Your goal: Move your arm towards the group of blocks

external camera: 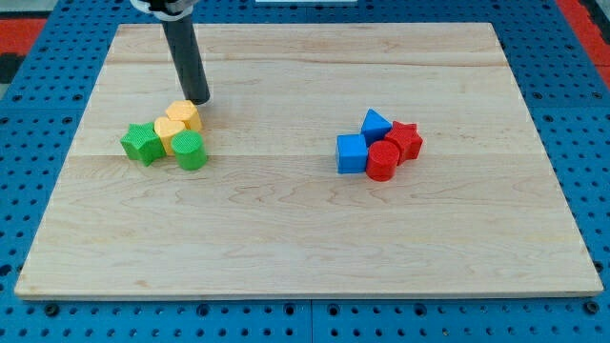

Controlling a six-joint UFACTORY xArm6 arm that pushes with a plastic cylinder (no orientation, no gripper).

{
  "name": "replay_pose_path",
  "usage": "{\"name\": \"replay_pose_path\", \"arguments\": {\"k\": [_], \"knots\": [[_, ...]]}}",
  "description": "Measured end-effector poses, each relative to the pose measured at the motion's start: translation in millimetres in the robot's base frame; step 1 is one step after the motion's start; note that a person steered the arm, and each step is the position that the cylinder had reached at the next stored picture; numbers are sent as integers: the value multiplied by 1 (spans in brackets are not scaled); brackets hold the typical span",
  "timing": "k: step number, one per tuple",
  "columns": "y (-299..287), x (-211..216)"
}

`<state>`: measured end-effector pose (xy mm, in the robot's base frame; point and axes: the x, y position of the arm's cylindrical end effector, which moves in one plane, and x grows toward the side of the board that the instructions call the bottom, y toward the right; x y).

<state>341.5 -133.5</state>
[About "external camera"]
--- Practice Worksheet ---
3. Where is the green cylinder block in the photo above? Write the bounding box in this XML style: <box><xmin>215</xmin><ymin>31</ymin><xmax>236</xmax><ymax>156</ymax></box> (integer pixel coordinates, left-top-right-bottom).
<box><xmin>171</xmin><ymin>130</ymin><xmax>208</xmax><ymax>171</ymax></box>

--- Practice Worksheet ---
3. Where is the blue cube block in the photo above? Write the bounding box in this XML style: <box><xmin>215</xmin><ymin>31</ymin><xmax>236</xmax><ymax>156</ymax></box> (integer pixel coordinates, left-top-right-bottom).
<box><xmin>335</xmin><ymin>134</ymin><xmax>368</xmax><ymax>173</ymax></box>

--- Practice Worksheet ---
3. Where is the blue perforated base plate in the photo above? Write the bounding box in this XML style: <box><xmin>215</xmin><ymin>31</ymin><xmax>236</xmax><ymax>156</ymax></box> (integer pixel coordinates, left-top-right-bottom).
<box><xmin>1</xmin><ymin>1</ymin><xmax>609</xmax><ymax>342</ymax></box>

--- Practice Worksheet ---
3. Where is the green star block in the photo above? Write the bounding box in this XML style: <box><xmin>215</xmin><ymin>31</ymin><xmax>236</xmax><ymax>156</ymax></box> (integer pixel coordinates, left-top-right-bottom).
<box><xmin>120</xmin><ymin>122</ymin><xmax>166</xmax><ymax>166</ymax></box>

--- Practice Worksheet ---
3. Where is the red star block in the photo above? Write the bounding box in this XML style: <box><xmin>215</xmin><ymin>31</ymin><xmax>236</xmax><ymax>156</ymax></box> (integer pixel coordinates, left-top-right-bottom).
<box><xmin>384</xmin><ymin>121</ymin><xmax>423</xmax><ymax>165</ymax></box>

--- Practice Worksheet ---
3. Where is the light wooden board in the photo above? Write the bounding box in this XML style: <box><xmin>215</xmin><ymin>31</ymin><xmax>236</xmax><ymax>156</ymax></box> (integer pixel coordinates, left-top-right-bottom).
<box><xmin>14</xmin><ymin>23</ymin><xmax>603</xmax><ymax>301</ymax></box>

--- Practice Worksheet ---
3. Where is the red cylinder block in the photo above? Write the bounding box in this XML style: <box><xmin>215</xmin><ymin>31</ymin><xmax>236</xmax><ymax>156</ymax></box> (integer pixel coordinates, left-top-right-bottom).
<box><xmin>365</xmin><ymin>140</ymin><xmax>400</xmax><ymax>181</ymax></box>

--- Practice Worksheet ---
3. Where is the blue triangle block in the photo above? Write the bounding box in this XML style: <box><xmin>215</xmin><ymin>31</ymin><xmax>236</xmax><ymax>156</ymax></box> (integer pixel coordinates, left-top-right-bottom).
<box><xmin>360</xmin><ymin>109</ymin><xmax>392</xmax><ymax>147</ymax></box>

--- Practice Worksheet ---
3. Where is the yellow heart block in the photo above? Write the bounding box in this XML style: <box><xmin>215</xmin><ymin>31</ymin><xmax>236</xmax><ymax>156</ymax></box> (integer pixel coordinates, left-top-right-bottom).
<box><xmin>153</xmin><ymin>117</ymin><xmax>186</xmax><ymax>155</ymax></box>

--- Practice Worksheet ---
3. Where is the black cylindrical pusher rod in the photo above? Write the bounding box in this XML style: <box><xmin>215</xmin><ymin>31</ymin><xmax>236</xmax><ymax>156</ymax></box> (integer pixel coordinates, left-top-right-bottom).
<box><xmin>162</xmin><ymin>14</ymin><xmax>211</xmax><ymax>105</ymax></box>

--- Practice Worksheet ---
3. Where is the yellow hexagon block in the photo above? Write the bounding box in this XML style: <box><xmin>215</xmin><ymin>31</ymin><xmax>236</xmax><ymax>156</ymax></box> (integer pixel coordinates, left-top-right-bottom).
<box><xmin>165</xmin><ymin>100</ymin><xmax>203</xmax><ymax>131</ymax></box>

